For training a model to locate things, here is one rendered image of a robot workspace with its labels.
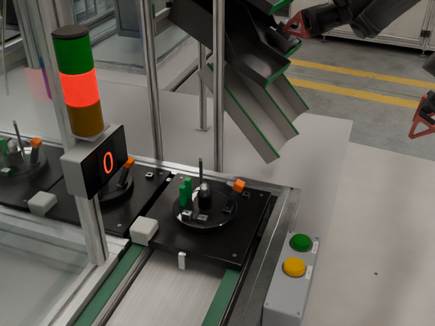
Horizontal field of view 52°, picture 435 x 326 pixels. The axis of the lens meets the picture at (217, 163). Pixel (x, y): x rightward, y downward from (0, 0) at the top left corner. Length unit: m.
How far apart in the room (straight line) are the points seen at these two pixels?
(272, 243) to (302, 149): 0.54
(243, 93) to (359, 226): 0.44
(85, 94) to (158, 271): 0.42
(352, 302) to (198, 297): 0.32
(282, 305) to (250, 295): 0.06
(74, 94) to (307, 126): 1.01
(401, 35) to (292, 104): 3.65
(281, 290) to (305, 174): 0.53
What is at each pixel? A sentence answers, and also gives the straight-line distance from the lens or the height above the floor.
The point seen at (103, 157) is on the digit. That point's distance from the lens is 0.73.
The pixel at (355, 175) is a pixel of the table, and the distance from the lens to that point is 1.34.
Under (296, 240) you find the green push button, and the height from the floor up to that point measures 0.97.
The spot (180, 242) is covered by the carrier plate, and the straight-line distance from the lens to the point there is 0.92.
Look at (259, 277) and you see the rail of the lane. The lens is 0.88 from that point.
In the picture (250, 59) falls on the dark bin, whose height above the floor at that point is 1.22.
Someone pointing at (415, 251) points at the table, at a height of 0.86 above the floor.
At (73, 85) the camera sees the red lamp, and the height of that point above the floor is 1.35.
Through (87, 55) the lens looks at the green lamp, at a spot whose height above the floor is 1.38.
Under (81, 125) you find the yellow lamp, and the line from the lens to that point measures 0.70.
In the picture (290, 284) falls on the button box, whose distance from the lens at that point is 0.86.
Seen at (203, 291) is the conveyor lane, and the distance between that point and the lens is 0.90.
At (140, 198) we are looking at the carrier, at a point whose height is 0.97.
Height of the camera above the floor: 1.61
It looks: 34 degrees down
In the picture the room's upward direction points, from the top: straight up
